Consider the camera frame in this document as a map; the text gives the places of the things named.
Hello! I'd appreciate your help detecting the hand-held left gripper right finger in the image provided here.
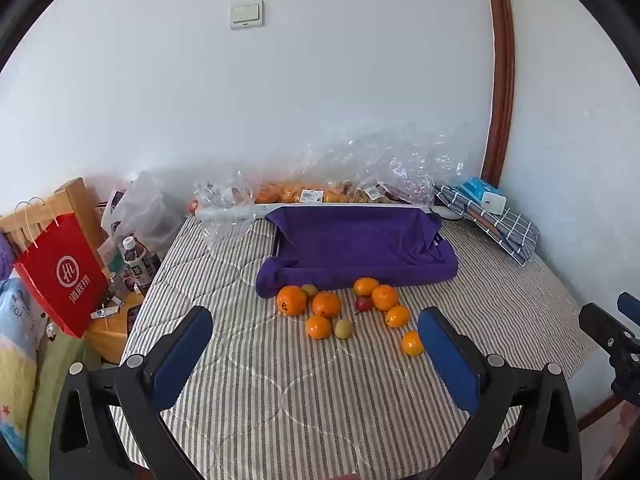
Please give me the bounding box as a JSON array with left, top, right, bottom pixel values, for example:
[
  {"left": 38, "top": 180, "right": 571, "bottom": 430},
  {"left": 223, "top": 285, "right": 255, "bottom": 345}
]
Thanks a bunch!
[{"left": 417, "top": 306, "right": 584, "bottom": 480}]

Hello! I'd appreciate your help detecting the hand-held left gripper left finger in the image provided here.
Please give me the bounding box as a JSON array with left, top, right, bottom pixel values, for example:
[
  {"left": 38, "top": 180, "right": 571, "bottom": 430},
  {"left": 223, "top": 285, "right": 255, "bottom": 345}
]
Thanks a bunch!
[{"left": 50, "top": 306, "right": 214, "bottom": 480}]

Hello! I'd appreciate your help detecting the large orange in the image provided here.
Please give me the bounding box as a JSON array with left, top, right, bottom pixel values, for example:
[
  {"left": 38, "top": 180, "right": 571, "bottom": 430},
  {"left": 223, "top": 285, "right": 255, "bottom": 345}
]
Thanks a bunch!
[{"left": 276, "top": 285, "right": 308, "bottom": 317}]

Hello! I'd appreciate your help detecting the purple towel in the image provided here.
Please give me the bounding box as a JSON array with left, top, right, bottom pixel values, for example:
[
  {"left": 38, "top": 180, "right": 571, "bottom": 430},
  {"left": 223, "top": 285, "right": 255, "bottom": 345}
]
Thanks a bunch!
[{"left": 255, "top": 205, "right": 460, "bottom": 298}]

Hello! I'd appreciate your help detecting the clear bag of brown fruits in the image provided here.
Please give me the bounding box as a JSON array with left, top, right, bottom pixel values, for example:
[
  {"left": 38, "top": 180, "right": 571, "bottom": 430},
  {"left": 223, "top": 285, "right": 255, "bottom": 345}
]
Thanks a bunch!
[{"left": 345, "top": 122, "right": 468, "bottom": 206}]

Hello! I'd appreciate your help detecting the wooden nightstand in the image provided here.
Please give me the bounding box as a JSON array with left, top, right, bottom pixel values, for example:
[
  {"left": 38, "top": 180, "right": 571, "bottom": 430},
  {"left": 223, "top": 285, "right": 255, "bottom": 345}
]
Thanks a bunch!
[{"left": 82, "top": 289, "right": 146, "bottom": 366}]

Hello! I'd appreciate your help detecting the dark tea bottle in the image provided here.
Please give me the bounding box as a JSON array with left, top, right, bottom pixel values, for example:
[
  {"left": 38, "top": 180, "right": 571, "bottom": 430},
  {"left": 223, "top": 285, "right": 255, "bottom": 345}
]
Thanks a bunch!
[{"left": 122, "top": 236, "right": 162, "bottom": 287}]

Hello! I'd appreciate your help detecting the blue checkered cloth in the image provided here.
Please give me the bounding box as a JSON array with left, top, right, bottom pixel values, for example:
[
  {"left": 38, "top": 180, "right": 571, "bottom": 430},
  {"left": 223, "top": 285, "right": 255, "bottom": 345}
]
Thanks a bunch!
[{"left": 434, "top": 183, "right": 541, "bottom": 266}]

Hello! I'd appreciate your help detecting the empty clear plastic bag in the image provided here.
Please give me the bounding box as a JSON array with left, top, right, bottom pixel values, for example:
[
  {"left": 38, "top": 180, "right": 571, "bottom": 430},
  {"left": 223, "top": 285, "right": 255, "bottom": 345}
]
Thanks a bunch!
[{"left": 194, "top": 169, "right": 257, "bottom": 257}]

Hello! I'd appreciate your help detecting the red paper bag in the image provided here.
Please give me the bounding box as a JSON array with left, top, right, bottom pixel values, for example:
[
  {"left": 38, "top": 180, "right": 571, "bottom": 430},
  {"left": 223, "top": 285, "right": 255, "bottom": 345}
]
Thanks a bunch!
[{"left": 14, "top": 198, "right": 111, "bottom": 339}]

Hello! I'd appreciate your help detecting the white plastic bag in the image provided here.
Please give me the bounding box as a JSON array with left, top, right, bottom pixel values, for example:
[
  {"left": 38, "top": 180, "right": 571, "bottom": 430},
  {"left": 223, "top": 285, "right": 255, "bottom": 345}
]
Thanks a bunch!
[{"left": 102, "top": 171, "right": 184, "bottom": 262}]

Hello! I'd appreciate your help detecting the colourful printed blanket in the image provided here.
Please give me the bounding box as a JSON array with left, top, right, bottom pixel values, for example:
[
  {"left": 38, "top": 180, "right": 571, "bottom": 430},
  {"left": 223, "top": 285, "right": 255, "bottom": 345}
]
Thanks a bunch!
[{"left": 0, "top": 275, "right": 67, "bottom": 467}]

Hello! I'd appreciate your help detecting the blue tissue pack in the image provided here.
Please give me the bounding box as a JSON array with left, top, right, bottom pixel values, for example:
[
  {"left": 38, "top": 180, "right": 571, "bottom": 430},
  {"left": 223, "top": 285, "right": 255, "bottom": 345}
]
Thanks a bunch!
[{"left": 459, "top": 177, "right": 502, "bottom": 202}]

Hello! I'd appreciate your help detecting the wooden chair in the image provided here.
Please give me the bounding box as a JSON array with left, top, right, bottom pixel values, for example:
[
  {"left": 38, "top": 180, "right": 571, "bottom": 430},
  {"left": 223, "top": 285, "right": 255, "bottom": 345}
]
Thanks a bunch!
[{"left": 0, "top": 177, "right": 109, "bottom": 261}]

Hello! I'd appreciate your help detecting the clear bag of oranges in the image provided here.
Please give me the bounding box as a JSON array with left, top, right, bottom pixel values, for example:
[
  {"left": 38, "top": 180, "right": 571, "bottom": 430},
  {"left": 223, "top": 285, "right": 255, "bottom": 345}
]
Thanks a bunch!
[{"left": 255, "top": 127, "right": 353, "bottom": 206}]

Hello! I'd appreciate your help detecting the brown wooden door frame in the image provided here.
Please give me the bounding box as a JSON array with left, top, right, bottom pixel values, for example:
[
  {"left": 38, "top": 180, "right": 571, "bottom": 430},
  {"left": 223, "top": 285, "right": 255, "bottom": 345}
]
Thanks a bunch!
[{"left": 481, "top": 0, "right": 516, "bottom": 187}]

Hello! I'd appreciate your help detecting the white wall switch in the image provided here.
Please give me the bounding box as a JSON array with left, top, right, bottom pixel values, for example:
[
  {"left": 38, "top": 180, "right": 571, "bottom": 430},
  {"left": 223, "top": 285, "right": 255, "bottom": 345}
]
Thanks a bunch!
[{"left": 230, "top": 1, "right": 265, "bottom": 30}]

